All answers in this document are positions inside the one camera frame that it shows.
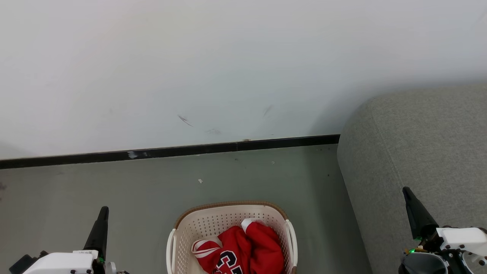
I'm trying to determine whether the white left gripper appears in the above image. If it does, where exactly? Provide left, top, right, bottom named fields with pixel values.
left=23, top=206, right=117, bottom=274

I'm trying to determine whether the cream perforated laundry basket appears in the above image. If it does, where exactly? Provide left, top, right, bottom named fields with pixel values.
left=166, top=201, right=298, bottom=274

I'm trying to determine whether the grey fabric sofa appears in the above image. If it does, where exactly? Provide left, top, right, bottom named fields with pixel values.
left=337, top=84, right=487, bottom=274

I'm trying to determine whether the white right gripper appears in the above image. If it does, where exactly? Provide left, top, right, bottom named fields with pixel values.
left=398, top=186, right=487, bottom=274

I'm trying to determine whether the red and white jersey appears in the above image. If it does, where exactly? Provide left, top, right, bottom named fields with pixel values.
left=191, top=218, right=285, bottom=274

